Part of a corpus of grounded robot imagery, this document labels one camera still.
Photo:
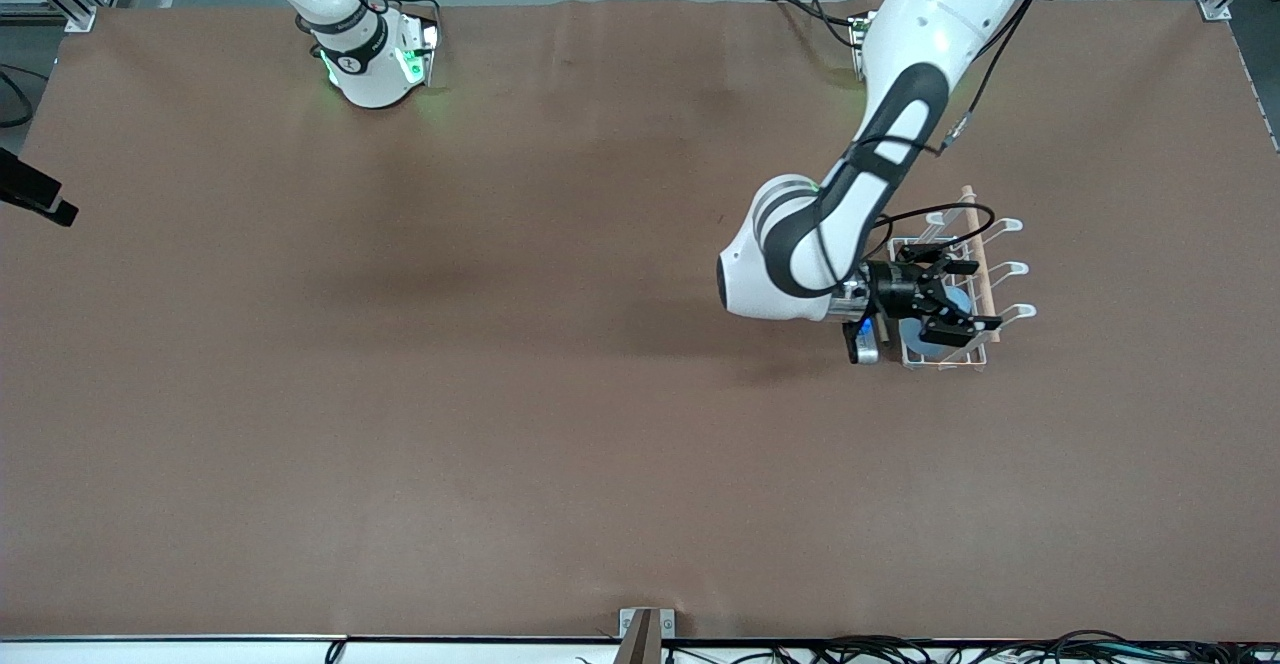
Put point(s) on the blue plastic cup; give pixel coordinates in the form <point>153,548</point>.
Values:
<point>958,301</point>

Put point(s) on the brown table cover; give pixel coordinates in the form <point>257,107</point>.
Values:
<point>640,444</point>

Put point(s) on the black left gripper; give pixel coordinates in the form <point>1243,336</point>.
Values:
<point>893,294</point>

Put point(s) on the grey metal bracket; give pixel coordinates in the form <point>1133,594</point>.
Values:
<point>668,624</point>

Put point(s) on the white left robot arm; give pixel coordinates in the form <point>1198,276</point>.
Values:
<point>920,34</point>

